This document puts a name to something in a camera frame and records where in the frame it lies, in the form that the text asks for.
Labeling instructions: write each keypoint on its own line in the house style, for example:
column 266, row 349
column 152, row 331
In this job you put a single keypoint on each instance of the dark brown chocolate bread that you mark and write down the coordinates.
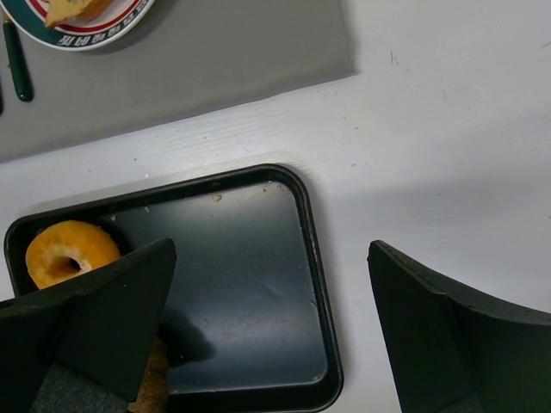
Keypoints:
column 153, row 392

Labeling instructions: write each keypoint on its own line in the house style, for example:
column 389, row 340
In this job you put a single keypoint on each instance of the grey placemat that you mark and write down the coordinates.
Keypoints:
column 182, row 59

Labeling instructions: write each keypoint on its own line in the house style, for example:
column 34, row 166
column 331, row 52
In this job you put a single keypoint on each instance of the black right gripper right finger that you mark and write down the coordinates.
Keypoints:
column 453, row 348

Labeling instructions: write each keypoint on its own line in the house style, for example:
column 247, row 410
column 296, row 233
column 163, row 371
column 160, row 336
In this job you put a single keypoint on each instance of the gold knife green handle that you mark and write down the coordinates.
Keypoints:
column 17, row 63

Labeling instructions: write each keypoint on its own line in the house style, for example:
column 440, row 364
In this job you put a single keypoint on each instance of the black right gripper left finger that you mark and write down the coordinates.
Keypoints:
column 83, row 345

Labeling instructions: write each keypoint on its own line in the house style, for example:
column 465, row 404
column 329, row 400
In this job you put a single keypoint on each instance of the seeded bread slice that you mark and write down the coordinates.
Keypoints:
column 74, row 11

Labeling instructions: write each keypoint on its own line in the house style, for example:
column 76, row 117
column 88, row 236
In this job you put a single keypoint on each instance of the black rectangular tray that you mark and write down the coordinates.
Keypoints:
column 248, row 320

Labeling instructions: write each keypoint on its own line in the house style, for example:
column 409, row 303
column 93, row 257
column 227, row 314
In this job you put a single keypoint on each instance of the white plate teal rim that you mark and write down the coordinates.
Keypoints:
column 75, row 34

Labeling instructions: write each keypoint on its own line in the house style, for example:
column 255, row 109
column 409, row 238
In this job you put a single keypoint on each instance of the orange glazed donut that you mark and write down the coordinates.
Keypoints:
column 66, row 250

